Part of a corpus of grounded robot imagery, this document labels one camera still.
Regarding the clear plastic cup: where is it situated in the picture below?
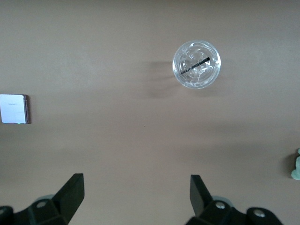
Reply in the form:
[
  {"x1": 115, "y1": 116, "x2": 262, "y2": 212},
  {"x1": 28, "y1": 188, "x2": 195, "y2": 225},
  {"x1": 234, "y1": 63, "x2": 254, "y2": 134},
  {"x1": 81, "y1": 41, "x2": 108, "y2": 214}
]
[{"x1": 172, "y1": 40, "x2": 222, "y2": 90}]

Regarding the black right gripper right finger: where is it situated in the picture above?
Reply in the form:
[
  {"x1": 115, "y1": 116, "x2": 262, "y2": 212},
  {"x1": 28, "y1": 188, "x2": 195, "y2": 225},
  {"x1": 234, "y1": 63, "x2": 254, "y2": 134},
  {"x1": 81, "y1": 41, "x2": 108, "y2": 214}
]
[{"x1": 185, "y1": 174, "x2": 285, "y2": 225}]

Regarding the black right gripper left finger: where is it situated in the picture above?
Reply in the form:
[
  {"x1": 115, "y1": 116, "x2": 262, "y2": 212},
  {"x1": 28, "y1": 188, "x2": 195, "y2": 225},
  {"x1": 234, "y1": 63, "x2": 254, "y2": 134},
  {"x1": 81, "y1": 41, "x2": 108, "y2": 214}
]
[{"x1": 0, "y1": 172, "x2": 85, "y2": 225}]

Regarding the black drinking straw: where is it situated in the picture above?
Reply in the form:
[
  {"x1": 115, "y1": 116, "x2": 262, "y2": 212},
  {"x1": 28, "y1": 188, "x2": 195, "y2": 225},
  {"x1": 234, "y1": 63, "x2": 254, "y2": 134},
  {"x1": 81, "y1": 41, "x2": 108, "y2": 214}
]
[{"x1": 180, "y1": 58, "x2": 210, "y2": 76}]

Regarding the grey plush toy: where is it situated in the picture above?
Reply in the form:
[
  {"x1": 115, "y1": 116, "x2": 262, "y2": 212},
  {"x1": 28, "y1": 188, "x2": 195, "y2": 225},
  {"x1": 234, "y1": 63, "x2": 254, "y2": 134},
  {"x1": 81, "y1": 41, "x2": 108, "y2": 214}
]
[{"x1": 290, "y1": 148, "x2": 300, "y2": 181}]

